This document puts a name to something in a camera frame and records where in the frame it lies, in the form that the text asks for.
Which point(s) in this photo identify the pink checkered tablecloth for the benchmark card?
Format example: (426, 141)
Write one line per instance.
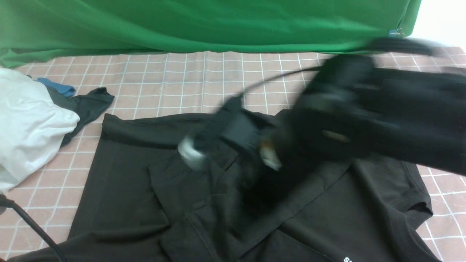
(146, 86)

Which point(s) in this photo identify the blue garment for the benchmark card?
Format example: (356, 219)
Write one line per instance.
(65, 90)

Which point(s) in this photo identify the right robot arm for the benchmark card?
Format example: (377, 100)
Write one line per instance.
(350, 110)

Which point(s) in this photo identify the blue binder clip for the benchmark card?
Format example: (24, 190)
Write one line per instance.
(396, 33)

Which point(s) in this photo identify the white garment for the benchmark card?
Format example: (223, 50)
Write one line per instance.
(32, 127)

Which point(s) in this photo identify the dark gray long-sleeve shirt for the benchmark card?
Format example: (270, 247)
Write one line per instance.
(142, 203)

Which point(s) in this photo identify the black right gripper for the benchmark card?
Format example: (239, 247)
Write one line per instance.
(279, 168)

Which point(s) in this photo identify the green backdrop cloth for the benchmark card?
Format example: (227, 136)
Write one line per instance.
(40, 30)

